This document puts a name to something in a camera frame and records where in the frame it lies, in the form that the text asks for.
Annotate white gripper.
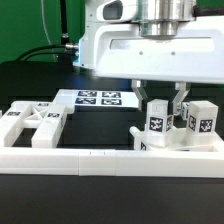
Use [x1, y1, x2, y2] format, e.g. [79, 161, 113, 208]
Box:
[85, 0, 224, 116]

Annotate white chair seat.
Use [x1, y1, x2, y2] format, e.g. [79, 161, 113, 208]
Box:
[129, 126, 224, 152]

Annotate white tagged nut cube right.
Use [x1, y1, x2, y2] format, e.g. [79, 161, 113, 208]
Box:
[181, 102, 189, 120]

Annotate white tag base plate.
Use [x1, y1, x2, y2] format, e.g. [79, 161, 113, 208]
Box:
[53, 89, 139, 108]

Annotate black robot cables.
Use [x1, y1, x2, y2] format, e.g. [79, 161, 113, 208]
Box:
[16, 0, 81, 62]

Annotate white chair back frame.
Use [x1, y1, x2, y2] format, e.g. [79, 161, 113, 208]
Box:
[0, 101, 74, 148]

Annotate grey thin cable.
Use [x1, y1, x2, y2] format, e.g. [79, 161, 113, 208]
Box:
[40, 0, 58, 62]

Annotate white U-shaped fence frame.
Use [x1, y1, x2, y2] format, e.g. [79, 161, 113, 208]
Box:
[0, 99, 224, 179]

